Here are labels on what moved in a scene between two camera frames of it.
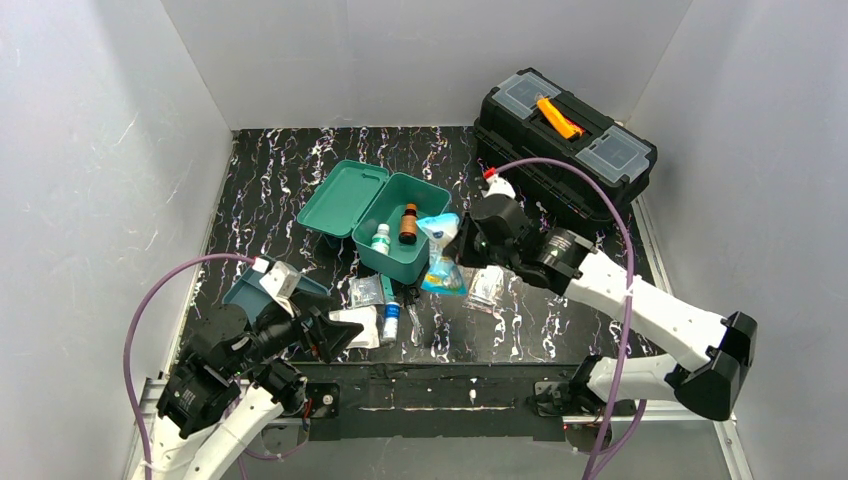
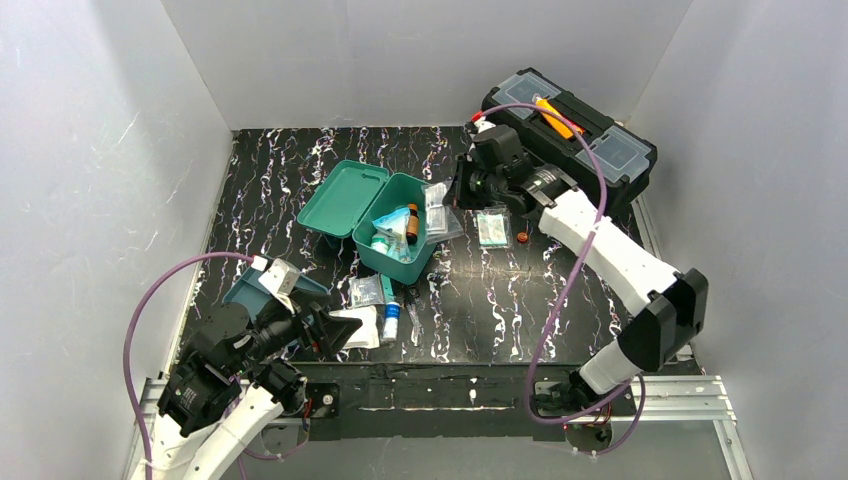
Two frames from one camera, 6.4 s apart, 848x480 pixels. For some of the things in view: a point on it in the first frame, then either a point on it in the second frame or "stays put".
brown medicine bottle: (408, 229) stays put
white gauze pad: (367, 317) stays put
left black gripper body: (315, 327) stays put
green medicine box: (389, 217) stays put
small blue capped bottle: (392, 312) stays put
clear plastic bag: (486, 288) → (441, 221)
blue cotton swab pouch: (444, 274) → (394, 226)
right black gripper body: (472, 240) → (465, 192)
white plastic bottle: (381, 239) stays put
